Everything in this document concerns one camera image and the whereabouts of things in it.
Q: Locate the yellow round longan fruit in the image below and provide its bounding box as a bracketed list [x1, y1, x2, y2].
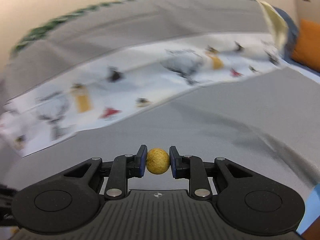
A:
[146, 148, 170, 175]

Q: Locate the grey sofa cover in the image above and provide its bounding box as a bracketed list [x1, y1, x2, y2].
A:
[1, 0, 319, 198]

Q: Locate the white deer print cloth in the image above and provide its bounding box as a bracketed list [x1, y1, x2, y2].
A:
[1, 33, 282, 157]

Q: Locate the blue pillow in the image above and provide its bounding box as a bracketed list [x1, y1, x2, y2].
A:
[274, 7, 319, 76]

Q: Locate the orange cushion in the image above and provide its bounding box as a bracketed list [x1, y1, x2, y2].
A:
[291, 19, 320, 72]

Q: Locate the pale yellow cloth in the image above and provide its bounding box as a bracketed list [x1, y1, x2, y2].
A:
[257, 0, 289, 50]

